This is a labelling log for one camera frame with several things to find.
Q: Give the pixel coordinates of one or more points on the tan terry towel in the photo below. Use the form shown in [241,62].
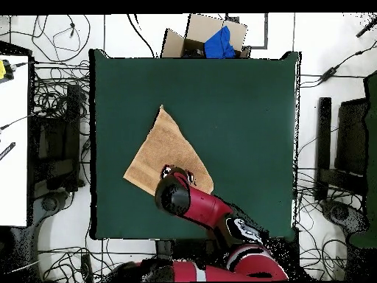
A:
[165,141]

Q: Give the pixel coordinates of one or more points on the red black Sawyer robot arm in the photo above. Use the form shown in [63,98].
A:
[206,206]

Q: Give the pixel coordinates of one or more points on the black flat strip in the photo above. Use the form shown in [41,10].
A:
[8,149]

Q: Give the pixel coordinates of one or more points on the dark green table cloth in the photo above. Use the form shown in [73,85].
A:
[371,177]
[235,103]

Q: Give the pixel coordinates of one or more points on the black equipment stand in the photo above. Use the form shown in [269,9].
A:
[324,132]
[56,141]

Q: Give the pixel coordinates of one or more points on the black chair base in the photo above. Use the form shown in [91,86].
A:
[338,212]
[50,203]

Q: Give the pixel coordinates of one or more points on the black power strip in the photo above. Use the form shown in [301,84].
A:
[87,268]

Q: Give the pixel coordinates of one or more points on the blue garment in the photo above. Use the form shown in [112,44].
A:
[219,44]

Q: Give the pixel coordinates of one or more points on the white desk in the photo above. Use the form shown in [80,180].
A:
[13,182]

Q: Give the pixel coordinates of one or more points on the open cardboard box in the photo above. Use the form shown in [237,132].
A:
[200,28]

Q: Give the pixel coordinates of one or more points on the yellow and black tool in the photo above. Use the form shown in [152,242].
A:
[1,70]

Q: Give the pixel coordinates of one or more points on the black rod-shaped object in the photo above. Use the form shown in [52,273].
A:
[366,28]

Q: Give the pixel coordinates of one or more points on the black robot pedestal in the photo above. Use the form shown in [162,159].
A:
[165,247]

